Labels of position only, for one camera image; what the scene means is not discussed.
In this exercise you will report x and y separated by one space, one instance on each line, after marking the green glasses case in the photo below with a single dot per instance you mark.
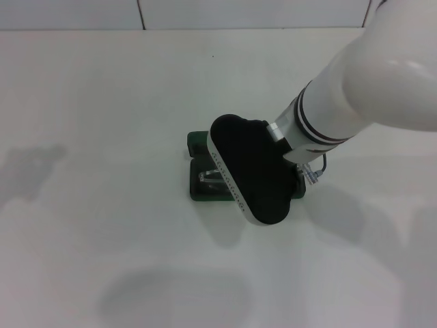
196 140

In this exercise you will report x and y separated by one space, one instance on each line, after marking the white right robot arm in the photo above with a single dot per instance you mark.
358 68

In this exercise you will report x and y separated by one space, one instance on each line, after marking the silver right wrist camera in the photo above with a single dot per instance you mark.
252 164

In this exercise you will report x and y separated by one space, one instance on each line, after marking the clear white glasses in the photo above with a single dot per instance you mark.
211 176

